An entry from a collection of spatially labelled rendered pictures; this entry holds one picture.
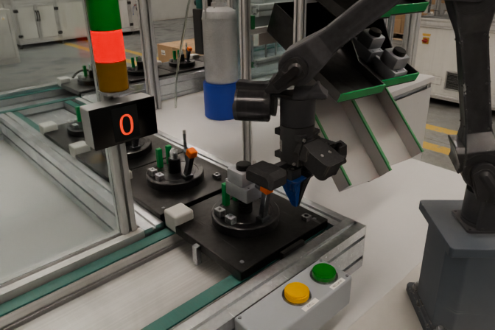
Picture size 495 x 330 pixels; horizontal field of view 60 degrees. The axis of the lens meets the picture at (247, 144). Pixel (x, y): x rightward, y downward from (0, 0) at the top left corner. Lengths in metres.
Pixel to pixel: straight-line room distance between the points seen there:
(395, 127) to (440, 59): 3.88
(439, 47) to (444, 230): 4.34
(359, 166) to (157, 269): 0.50
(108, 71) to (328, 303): 0.52
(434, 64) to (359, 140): 4.05
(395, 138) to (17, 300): 0.90
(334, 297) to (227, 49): 1.18
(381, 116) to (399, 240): 0.32
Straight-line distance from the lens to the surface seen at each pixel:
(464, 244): 0.74
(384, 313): 0.89
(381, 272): 0.98
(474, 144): 0.71
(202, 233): 0.87
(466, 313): 0.83
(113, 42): 0.74
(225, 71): 1.74
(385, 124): 1.18
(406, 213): 1.19
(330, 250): 0.84
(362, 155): 1.06
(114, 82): 0.76
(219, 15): 1.71
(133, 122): 0.78
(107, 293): 0.85
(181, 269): 0.87
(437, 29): 5.04
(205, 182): 1.05
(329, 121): 1.05
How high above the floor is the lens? 1.45
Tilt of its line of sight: 23 degrees down
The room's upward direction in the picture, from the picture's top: 1 degrees counter-clockwise
